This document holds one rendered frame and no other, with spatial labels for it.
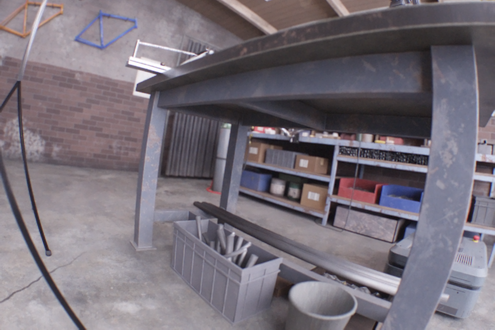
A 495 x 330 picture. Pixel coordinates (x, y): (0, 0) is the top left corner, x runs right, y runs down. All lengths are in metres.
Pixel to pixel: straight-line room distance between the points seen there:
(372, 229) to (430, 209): 1.87
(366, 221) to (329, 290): 1.50
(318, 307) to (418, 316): 0.47
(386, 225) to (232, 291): 1.63
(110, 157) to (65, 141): 0.72
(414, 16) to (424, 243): 0.35
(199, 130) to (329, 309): 3.34
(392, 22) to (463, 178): 0.26
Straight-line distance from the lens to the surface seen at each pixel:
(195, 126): 3.84
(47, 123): 3.70
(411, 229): 2.22
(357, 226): 2.32
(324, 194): 2.47
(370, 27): 0.44
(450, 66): 0.45
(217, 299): 0.97
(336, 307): 0.86
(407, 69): 0.48
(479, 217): 2.17
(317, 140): 2.44
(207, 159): 3.99
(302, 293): 0.83
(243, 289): 0.86
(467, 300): 1.27
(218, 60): 0.70
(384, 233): 2.26
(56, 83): 3.73
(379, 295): 1.09
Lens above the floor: 0.62
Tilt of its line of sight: 1 degrees up
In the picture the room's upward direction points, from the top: 8 degrees clockwise
